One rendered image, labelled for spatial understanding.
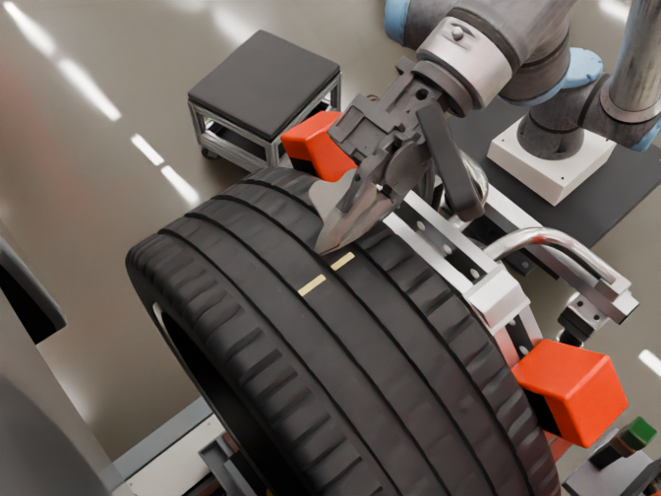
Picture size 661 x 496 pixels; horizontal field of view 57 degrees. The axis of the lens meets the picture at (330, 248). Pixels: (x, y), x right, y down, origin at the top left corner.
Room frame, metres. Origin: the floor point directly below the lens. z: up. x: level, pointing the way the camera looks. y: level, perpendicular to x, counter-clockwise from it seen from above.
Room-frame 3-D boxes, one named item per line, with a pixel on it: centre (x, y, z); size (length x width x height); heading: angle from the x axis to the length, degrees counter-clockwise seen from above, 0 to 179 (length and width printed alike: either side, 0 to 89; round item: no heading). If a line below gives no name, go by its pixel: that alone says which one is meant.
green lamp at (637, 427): (0.30, -0.54, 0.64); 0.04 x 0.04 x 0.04; 40
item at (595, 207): (1.25, -0.65, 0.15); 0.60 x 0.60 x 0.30; 42
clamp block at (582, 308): (0.40, -0.38, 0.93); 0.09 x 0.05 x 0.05; 130
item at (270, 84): (1.56, 0.22, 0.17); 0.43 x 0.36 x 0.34; 146
